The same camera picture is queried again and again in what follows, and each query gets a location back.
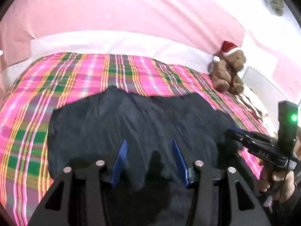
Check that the floral cloth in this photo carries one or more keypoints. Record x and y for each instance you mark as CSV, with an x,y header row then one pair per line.
x,y
252,103

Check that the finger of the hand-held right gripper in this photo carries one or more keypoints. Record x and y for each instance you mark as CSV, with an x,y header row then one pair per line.
x,y
239,131
236,140

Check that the pink plaid blanket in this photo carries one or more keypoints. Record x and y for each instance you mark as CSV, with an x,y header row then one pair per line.
x,y
70,75

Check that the person's right forearm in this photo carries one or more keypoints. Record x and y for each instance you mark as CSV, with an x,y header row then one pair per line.
x,y
290,209

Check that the white board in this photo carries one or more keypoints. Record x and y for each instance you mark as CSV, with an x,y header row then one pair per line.
x,y
265,84

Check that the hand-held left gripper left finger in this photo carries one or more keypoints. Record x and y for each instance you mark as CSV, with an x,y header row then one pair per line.
x,y
120,162

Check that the red santa hat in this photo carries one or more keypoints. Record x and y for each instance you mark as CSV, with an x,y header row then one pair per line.
x,y
228,47

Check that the black puffer jacket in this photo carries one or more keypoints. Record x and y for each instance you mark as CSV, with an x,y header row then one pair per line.
x,y
141,122

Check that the grey green wall decoration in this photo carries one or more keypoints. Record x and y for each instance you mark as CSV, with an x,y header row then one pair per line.
x,y
275,1

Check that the brown teddy bear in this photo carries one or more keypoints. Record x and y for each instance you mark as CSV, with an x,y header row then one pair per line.
x,y
231,75

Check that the pink and white pillow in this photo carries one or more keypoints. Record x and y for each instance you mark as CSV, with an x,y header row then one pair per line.
x,y
117,42

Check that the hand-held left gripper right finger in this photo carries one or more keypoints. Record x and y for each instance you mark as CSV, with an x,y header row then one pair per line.
x,y
180,162

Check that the person's right hand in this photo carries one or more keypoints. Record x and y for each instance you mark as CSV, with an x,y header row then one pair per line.
x,y
275,183

